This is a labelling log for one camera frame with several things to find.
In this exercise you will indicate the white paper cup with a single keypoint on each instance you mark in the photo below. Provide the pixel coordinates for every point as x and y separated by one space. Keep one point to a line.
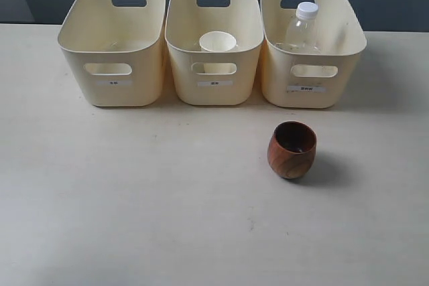
217 41

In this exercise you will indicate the clear plastic bottle white cap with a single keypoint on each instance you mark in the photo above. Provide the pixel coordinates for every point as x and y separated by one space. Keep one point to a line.
301 34

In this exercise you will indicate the brown wooden cup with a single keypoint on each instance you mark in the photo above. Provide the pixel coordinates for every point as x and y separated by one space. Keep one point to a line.
291 150

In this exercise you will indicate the middle cream plastic bin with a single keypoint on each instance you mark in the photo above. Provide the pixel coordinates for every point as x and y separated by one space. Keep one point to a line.
187 21

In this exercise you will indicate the cream plastic bin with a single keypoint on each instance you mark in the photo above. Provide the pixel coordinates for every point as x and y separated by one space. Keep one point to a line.
116 40
187 21
340 40

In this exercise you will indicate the white label middle bin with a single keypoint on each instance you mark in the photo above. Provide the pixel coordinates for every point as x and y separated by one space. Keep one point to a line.
215 83

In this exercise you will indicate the white label bin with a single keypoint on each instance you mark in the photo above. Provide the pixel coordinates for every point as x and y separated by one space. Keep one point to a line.
114 82
295 88
215 83

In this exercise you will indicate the left cream plastic bin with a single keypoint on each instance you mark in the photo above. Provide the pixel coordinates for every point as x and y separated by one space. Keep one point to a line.
116 40

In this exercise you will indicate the white label right bin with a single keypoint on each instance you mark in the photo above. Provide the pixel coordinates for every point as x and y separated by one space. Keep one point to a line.
295 88

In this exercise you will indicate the white label left bin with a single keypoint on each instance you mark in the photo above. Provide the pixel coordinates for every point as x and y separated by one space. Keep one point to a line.
114 82

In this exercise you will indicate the right cream plastic bin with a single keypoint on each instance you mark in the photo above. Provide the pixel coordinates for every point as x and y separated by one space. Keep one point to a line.
340 40

